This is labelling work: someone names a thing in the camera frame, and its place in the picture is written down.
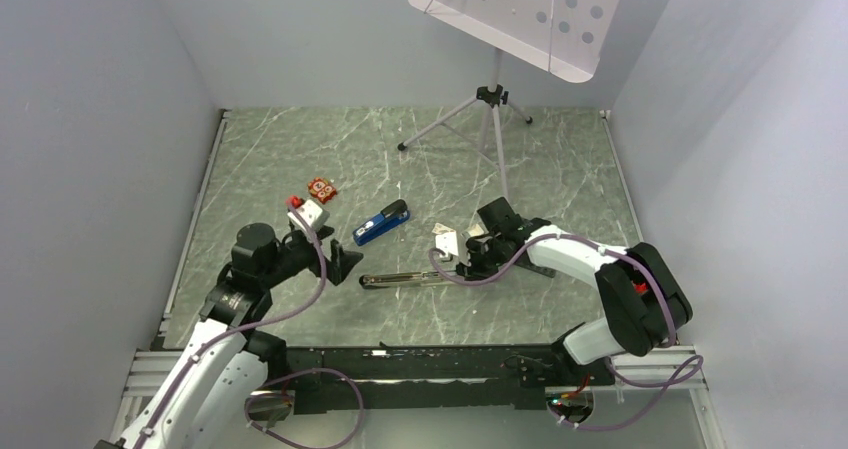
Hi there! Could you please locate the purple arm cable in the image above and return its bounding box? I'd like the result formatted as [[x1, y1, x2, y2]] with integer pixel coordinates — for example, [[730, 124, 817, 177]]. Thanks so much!
[[132, 210, 366, 449], [427, 233, 705, 433]]

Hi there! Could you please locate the red cartoon eraser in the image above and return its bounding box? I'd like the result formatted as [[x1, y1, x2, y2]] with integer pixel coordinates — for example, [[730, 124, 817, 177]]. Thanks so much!
[[307, 177, 338, 204]]

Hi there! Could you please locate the white perforated music stand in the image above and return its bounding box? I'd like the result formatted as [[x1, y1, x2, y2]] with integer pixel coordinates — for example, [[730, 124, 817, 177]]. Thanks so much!
[[397, 0, 622, 198]]

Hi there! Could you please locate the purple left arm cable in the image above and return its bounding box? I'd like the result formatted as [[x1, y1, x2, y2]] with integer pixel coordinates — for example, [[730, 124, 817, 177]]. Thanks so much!
[[132, 210, 366, 449]]

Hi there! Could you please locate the staple box tray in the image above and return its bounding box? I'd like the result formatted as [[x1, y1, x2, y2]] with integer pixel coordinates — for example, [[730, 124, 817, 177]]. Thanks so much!
[[463, 224, 485, 237]]

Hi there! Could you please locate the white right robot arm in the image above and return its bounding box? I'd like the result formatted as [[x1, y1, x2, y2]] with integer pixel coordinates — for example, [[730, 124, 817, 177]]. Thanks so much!
[[456, 198, 693, 384]]

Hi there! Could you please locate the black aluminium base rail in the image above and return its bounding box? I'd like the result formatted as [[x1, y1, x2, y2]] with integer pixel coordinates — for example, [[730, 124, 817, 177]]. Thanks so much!
[[122, 343, 704, 415]]

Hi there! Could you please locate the black silver stapler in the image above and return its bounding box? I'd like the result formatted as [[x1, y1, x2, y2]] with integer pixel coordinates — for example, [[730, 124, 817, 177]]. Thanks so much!
[[359, 271, 450, 290]]

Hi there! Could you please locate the blue black stapler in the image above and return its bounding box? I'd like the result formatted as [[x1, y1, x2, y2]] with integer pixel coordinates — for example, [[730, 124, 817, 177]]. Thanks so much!
[[352, 199, 410, 246]]

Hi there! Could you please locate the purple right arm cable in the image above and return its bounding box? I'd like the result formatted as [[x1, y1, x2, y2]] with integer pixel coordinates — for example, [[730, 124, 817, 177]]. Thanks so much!
[[427, 233, 705, 433]]

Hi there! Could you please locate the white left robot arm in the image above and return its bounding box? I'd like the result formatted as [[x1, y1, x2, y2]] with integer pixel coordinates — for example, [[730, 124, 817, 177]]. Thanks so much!
[[96, 223, 363, 448]]

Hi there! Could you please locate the dark grey lego baseplate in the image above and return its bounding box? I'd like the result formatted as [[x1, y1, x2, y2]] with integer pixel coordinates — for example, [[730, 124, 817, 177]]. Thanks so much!
[[517, 261, 556, 278]]

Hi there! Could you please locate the white staple box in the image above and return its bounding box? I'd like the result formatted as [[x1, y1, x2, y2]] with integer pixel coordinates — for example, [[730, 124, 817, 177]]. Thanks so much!
[[432, 223, 453, 235]]

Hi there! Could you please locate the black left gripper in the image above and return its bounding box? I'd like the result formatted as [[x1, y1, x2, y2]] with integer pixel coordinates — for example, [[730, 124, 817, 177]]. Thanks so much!
[[261, 225, 362, 289]]

